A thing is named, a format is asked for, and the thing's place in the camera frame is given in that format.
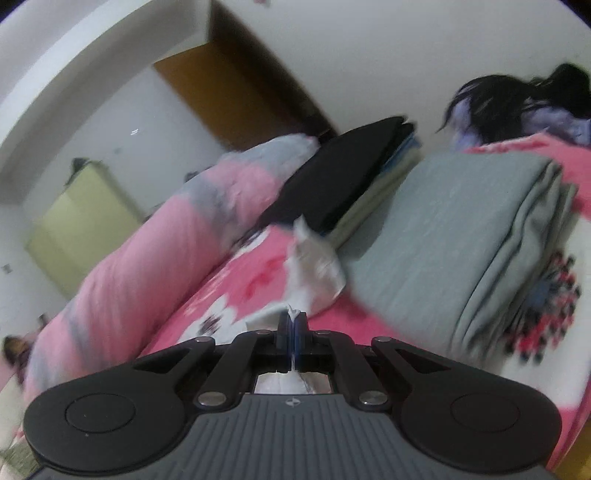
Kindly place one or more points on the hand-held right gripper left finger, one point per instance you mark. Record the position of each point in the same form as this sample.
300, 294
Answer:
287, 341

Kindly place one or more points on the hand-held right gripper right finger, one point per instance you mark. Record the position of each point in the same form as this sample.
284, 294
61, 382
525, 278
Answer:
299, 339

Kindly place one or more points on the white button shirt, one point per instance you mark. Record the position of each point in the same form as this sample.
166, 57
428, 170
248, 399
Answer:
314, 272

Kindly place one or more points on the black folded clothes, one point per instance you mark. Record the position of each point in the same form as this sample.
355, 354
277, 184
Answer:
332, 180

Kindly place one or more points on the pink floral blanket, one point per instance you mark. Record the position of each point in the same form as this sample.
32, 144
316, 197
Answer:
240, 286

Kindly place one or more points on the pale green folded cloth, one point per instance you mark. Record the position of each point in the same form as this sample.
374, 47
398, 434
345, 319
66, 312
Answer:
369, 203

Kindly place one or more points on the pink and grey quilt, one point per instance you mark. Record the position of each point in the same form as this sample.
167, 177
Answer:
138, 277

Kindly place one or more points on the grey folded cloth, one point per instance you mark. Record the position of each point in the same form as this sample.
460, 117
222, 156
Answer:
438, 230

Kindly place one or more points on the blue folded cloth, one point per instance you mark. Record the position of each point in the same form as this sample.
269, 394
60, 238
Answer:
406, 150

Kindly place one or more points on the yellow-green cabinet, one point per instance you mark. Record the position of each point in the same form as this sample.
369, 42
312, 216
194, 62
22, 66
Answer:
78, 230

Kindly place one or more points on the wooden door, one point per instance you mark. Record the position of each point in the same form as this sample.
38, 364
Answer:
221, 83

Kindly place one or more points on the brown plush toy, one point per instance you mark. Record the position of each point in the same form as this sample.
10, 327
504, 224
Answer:
14, 355

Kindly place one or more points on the pink and white bed headboard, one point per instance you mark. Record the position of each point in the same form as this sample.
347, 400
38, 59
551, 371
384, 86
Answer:
9, 415

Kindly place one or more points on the green patterned pillow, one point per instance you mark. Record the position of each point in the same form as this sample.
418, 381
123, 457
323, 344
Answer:
16, 459

